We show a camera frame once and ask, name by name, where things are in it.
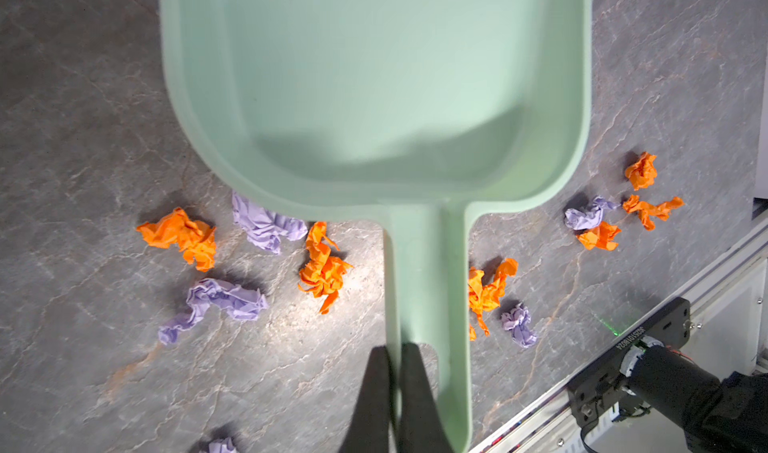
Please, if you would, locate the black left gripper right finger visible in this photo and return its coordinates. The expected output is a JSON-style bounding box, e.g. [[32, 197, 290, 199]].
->
[[397, 343, 453, 453]]

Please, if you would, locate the green plastic dustpan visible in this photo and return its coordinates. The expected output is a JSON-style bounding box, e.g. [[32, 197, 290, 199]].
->
[[159, 0, 592, 452]]

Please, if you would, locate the aluminium front rail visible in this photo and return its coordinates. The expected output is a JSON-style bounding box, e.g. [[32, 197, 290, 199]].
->
[[479, 215, 767, 452]]

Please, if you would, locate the orange paper scrap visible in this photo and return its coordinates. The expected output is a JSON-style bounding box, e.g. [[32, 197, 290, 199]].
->
[[622, 195, 685, 231], [467, 258, 518, 336], [136, 208, 217, 272], [298, 222, 353, 315], [624, 152, 658, 191], [578, 221, 622, 251]]

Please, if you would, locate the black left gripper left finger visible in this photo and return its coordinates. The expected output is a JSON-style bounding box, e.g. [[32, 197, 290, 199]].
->
[[339, 346, 391, 453]]

